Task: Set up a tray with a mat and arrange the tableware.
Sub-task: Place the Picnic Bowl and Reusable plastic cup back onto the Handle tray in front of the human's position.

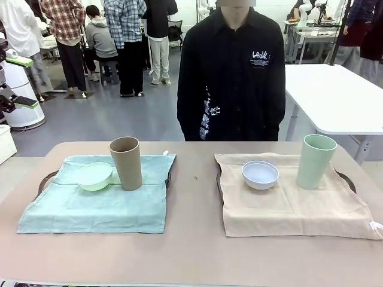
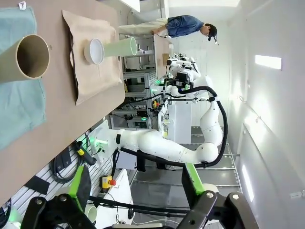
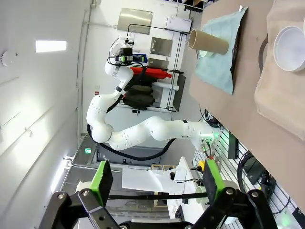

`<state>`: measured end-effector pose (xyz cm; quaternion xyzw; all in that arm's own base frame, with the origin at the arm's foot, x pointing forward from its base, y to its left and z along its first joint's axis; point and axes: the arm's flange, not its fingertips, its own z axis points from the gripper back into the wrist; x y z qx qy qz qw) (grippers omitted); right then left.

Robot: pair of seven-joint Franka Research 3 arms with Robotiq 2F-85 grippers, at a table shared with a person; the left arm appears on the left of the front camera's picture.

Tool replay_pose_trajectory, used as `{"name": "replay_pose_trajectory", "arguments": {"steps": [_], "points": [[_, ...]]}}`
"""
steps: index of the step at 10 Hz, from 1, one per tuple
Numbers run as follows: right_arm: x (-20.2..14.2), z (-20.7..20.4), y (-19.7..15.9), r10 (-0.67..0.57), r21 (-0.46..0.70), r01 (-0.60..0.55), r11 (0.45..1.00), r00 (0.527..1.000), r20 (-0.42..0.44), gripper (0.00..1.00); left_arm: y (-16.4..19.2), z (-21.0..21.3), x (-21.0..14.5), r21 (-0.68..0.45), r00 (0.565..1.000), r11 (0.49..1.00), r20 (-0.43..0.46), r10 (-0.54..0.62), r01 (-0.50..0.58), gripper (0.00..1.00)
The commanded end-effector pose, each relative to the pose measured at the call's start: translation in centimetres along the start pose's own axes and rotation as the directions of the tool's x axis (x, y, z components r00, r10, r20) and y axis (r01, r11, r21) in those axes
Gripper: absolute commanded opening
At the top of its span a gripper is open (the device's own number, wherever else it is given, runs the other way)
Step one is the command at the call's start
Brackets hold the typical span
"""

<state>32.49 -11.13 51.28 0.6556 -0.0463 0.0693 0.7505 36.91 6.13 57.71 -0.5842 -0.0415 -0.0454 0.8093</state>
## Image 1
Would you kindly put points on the bystander in white shirt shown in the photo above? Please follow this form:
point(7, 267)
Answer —
point(18, 30)

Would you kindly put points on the white table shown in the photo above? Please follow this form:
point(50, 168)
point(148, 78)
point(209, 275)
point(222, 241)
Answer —
point(335, 98)

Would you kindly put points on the bystander black top beige trousers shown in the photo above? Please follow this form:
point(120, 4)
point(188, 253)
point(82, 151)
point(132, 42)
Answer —
point(158, 21)

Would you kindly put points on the tall light green cup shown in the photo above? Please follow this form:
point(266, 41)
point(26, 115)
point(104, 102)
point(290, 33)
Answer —
point(314, 167)

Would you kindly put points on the seated bystander grey hoodie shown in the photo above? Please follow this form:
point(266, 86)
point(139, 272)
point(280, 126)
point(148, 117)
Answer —
point(100, 39)

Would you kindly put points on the teal cloth mat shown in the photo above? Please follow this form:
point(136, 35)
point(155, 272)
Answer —
point(89, 209)

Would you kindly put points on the left gripper black green finger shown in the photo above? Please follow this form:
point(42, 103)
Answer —
point(21, 59)
point(25, 103)

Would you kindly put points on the grey stool under seated person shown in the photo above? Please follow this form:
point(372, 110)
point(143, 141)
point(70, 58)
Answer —
point(110, 71)

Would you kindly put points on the person in black shirt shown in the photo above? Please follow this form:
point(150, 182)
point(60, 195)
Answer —
point(233, 74)

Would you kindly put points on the dark brown serving tray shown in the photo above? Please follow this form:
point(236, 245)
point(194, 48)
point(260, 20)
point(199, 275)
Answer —
point(347, 179)
point(45, 179)

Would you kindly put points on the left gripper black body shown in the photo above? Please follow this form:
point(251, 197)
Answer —
point(3, 51)

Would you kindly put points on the pale blue bowl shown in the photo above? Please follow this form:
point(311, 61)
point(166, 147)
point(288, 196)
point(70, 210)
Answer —
point(259, 180)

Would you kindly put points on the black pole stand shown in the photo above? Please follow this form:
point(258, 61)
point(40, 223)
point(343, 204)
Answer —
point(339, 33)

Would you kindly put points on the bystander in blue plaid shirt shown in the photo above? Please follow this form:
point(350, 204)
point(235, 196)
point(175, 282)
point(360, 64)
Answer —
point(125, 30)

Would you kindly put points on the white cylindrical air purifier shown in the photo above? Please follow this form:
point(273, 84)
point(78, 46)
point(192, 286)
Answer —
point(25, 116)

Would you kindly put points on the tall brown cup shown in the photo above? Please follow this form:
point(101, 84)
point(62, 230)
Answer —
point(127, 167)

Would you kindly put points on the beige cloth mat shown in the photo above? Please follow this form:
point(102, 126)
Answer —
point(284, 215)

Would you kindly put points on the light green bowl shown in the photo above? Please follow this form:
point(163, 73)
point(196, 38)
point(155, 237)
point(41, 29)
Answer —
point(94, 179)

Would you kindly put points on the person's left forearm black sleeve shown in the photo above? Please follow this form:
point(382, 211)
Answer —
point(279, 107)

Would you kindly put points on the bystander in red plaid shirt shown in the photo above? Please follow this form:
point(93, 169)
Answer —
point(66, 24)

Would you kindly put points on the person's right forearm black sleeve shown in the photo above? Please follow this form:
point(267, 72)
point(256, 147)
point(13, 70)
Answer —
point(184, 110)

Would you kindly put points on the white box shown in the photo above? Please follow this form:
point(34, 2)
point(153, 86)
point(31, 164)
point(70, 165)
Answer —
point(6, 143)

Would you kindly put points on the black office chair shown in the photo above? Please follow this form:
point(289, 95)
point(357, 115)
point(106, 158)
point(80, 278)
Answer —
point(175, 31)

